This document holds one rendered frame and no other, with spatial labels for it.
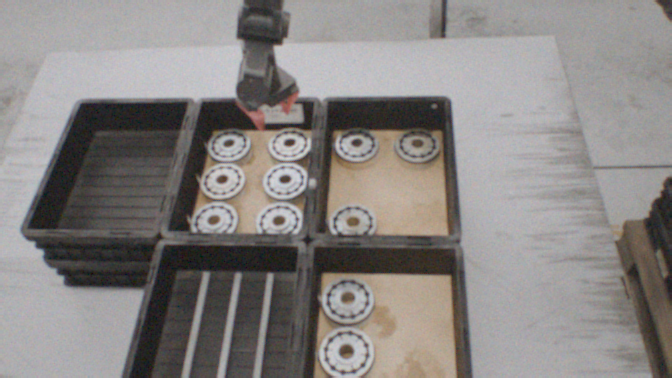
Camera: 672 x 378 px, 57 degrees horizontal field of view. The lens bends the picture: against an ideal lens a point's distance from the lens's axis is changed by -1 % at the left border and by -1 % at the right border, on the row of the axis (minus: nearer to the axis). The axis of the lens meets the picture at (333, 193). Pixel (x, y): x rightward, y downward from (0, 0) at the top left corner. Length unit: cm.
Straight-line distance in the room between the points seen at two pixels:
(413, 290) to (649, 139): 175
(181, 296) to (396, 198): 51
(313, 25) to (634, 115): 154
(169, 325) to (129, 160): 47
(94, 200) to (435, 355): 85
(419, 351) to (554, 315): 36
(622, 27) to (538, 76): 148
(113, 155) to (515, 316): 101
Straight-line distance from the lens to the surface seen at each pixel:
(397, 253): 123
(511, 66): 193
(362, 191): 141
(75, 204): 156
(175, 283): 135
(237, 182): 143
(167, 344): 129
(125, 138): 165
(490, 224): 154
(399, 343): 122
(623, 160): 272
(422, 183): 143
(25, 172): 188
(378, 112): 149
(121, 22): 353
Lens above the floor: 195
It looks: 52 degrees down
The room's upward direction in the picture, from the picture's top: 6 degrees counter-clockwise
